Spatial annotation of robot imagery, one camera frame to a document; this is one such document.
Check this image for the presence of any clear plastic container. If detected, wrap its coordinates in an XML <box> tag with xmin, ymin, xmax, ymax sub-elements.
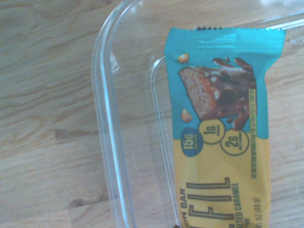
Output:
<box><xmin>91</xmin><ymin>0</ymin><xmax>304</xmax><ymax>228</ymax></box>

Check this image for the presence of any yellow and teal protein bar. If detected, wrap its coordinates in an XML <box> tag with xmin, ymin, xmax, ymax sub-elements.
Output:
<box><xmin>164</xmin><ymin>26</ymin><xmax>286</xmax><ymax>228</ymax></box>

